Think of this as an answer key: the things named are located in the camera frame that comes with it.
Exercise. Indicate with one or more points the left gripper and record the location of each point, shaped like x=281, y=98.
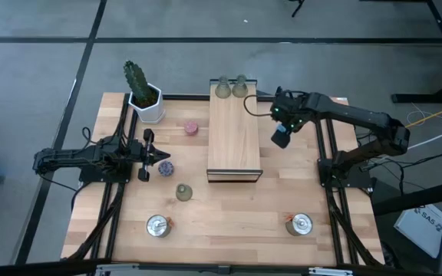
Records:
x=148, y=138

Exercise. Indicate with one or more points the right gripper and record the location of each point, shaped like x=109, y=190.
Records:
x=281, y=140

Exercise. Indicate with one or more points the silver tin can candle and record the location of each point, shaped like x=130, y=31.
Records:
x=159, y=226
x=301, y=225

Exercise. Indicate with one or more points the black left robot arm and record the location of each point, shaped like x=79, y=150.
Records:
x=71, y=157

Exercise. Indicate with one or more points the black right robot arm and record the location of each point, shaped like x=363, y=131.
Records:
x=359, y=115

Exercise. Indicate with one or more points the white faceted plant pot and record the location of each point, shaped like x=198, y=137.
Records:
x=150, y=113

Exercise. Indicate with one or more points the tall green cactus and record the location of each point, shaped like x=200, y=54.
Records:
x=136, y=80

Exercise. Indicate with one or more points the black stand leg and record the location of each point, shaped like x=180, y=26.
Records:
x=298, y=7

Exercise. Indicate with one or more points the black desk foot bar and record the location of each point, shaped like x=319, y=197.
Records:
x=416, y=198

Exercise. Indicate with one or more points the white cardboard box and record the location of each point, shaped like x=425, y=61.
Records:
x=422, y=228

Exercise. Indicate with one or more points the wooden shelf black metal frame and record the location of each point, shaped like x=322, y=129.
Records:
x=232, y=134

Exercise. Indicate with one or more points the black extrusion frame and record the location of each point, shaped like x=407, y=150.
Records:
x=186, y=97

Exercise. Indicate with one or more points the silver aluminium bracket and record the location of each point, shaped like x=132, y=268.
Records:
x=117, y=269
x=330, y=271

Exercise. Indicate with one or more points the black desk leg frame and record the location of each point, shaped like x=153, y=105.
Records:
x=416, y=98

